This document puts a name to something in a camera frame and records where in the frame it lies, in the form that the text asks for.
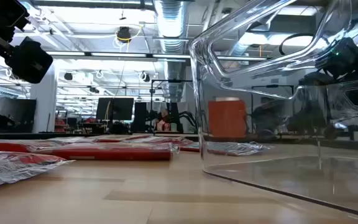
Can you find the red popcorn bag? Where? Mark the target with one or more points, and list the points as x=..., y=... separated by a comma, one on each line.
x=11, y=166
x=235, y=148
x=110, y=154
x=166, y=140
x=113, y=139
x=2, y=146

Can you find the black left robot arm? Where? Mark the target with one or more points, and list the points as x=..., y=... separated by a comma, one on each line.
x=26, y=62

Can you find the black computer tower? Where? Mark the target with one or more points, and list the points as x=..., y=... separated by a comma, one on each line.
x=140, y=115

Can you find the orange box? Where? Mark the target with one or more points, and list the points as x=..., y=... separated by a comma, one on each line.
x=227, y=119

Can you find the black computer monitor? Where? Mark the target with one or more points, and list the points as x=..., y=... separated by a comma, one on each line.
x=117, y=109

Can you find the long ceiling light strip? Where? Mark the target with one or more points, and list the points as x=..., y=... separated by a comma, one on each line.
x=120, y=55

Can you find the black ceiling device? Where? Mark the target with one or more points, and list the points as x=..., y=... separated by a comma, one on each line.
x=123, y=33

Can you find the clear plastic basket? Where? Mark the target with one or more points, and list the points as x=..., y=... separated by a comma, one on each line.
x=259, y=174

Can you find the red chair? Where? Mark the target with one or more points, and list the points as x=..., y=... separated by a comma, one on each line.
x=60, y=124

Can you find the white square column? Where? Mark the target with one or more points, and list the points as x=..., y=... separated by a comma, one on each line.
x=43, y=105

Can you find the large dark screen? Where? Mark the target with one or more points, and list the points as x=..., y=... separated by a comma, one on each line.
x=11, y=109

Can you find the silver ceiling duct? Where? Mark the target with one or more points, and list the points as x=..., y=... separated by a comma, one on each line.
x=169, y=25

